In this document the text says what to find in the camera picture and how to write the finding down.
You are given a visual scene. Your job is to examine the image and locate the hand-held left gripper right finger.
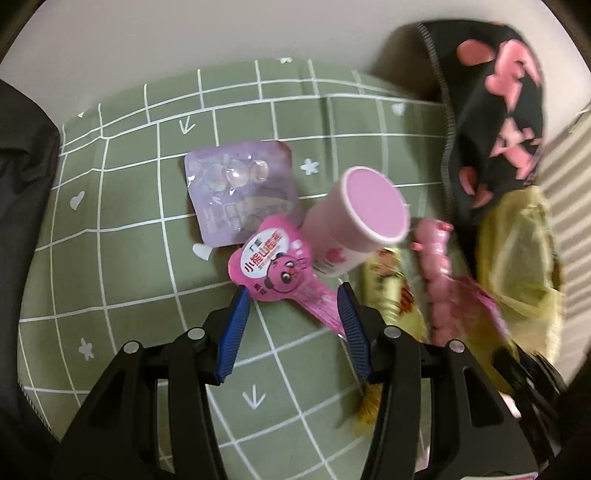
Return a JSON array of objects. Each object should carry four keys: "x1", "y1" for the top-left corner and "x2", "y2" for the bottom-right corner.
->
[{"x1": 337, "y1": 282, "x2": 541, "y2": 480}]

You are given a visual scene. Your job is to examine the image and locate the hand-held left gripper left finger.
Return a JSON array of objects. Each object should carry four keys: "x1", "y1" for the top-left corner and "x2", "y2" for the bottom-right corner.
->
[{"x1": 51, "y1": 286, "x2": 252, "y2": 480}]

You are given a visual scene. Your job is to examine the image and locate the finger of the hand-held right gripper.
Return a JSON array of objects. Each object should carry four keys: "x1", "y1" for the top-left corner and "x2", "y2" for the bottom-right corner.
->
[{"x1": 492, "y1": 344, "x2": 573, "y2": 462}]

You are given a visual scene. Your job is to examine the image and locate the pink bear-shaped packet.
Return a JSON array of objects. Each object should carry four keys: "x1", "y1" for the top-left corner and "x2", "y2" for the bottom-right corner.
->
[{"x1": 228, "y1": 215, "x2": 348, "y2": 337}]

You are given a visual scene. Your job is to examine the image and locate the yellow plastic bag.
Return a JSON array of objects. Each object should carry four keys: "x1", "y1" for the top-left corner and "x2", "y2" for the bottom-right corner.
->
[{"x1": 462, "y1": 187, "x2": 568, "y2": 393}]

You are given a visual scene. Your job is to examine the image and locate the gold snack packet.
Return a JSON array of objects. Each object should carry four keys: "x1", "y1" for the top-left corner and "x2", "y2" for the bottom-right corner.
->
[{"x1": 355, "y1": 246, "x2": 431, "y2": 428}]

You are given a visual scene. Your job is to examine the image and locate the pink caterpillar-shaped candy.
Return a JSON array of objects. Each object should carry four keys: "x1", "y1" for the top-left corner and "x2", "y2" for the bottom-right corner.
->
[{"x1": 410, "y1": 218, "x2": 506, "y2": 346}]

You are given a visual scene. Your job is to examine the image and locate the green checked bedsheet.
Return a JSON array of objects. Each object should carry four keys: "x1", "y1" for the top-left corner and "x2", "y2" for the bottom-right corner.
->
[{"x1": 16, "y1": 58, "x2": 462, "y2": 480}]

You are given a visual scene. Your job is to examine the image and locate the pink cylindrical tube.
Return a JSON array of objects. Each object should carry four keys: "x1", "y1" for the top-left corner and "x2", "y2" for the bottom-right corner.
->
[{"x1": 302, "y1": 166, "x2": 411, "y2": 278}]

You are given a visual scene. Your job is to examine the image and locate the purple blister packet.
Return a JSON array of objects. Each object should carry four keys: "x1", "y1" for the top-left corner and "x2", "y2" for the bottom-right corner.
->
[{"x1": 184, "y1": 141, "x2": 304, "y2": 245}]

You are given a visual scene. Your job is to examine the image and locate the beige striped cloth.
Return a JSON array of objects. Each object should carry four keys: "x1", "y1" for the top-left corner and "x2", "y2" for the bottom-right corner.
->
[{"x1": 536, "y1": 104, "x2": 591, "y2": 305}]

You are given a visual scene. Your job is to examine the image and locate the black cloth with pink print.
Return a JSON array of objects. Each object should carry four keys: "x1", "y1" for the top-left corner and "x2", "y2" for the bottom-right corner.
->
[{"x1": 392, "y1": 21, "x2": 548, "y2": 273}]

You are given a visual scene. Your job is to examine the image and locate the dark cloth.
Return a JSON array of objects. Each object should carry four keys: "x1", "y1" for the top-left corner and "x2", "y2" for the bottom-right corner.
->
[{"x1": 0, "y1": 78, "x2": 63, "y2": 480}]

